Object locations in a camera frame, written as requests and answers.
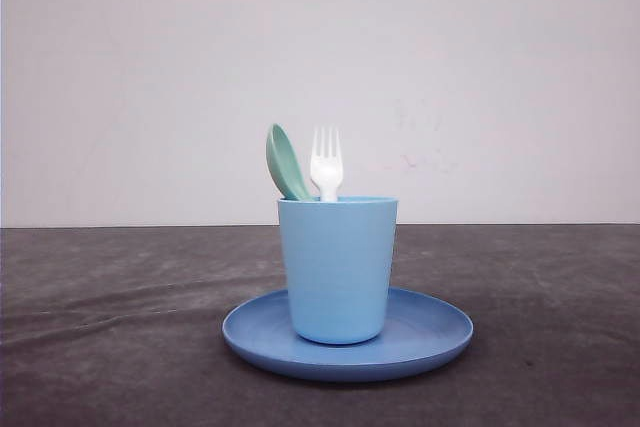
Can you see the white plastic fork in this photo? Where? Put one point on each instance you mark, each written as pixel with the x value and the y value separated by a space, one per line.
pixel 326 164

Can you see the mint green plastic spoon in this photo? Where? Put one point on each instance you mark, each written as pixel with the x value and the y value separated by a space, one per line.
pixel 284 167

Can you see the light blue plastic cup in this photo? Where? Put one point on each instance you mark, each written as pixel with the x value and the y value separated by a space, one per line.
pixel 338 262

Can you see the blue plastic plate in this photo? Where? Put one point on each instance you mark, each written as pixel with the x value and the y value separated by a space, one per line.
pixel 421 333

